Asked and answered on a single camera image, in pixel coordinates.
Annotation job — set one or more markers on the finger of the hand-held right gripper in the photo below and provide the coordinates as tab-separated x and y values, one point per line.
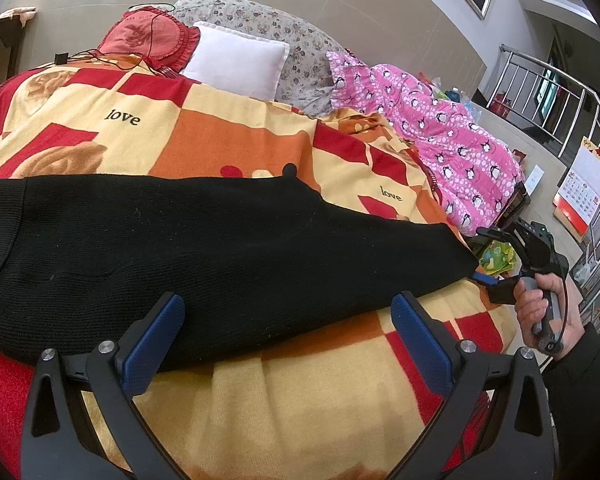
482	276
492	233

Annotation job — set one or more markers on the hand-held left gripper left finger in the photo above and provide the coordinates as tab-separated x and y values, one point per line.
150	345

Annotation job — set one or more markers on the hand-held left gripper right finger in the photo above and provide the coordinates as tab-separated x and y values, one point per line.
422	350

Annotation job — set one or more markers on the black pants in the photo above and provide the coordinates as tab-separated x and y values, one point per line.
205	250

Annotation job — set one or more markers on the person's right forearm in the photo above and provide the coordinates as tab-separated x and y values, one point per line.
585	400

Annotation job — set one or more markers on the person's right hand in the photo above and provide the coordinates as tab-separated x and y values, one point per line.
526	310

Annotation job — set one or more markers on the green printed bag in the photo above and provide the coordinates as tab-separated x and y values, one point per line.
497	260

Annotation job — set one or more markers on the white paper sheet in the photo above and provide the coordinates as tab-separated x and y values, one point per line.
535	180

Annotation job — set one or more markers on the red desk calendar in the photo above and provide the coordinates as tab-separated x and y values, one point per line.
585	180

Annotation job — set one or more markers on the pink penguin print quilt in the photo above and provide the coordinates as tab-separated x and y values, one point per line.
430	135

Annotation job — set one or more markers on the red fire extinguisher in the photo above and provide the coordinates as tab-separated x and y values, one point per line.
505	106
494	105

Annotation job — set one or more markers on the pile of plastic bags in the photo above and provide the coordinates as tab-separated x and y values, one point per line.
460	105

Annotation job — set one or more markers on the red orange checked blanket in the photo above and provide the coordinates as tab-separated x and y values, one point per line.
290	410

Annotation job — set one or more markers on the steel railing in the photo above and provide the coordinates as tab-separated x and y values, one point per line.
503	60

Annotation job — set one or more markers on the white pillow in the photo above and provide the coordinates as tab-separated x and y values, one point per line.
235	57

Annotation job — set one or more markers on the black power adapter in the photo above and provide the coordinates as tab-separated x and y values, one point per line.
61	58

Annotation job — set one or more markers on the floral grey pillow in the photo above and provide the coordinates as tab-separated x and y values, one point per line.
280	20

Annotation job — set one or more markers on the red ruffled pillow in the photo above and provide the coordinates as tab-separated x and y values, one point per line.
140	35

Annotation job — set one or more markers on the dark wooden desk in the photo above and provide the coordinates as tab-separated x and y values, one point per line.
0	45

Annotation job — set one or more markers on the beige cloth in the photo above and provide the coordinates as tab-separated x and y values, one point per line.
17	12

